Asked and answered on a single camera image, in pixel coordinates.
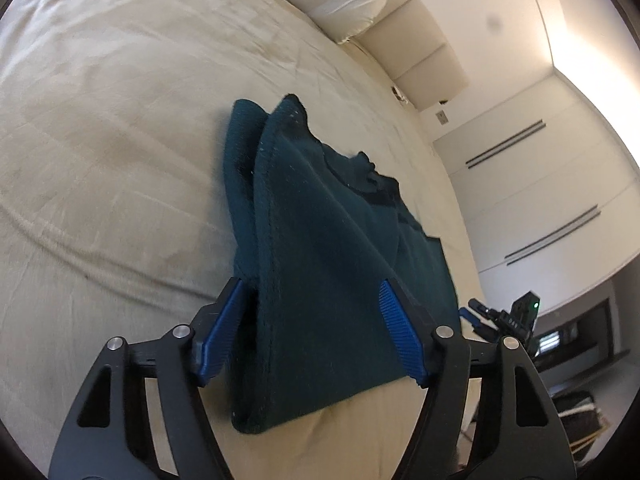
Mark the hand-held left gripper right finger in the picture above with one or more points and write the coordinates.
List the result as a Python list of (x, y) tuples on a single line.
[(400, 332)]

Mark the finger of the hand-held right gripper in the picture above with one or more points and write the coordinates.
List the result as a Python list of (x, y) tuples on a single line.
[(475, 324), (484, 311)]

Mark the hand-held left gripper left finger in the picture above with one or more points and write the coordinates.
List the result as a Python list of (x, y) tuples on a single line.
[(220, 332)]

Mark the dark green knit sweater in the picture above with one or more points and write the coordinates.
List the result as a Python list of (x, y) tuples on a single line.
[(320, 270)]

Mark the dark cabinet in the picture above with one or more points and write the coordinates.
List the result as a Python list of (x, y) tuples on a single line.
[(575, 332)]

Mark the dark basket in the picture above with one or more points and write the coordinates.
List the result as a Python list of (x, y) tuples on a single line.
[(580, 420)]

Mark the bed with beige sheet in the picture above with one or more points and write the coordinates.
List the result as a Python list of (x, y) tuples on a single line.
[(110, 160)]

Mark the beige padded headboard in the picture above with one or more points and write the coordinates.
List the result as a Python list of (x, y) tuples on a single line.
[(425, 60)]

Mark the wall socket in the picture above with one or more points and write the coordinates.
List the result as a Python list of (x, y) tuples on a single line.
[(441, 117)]

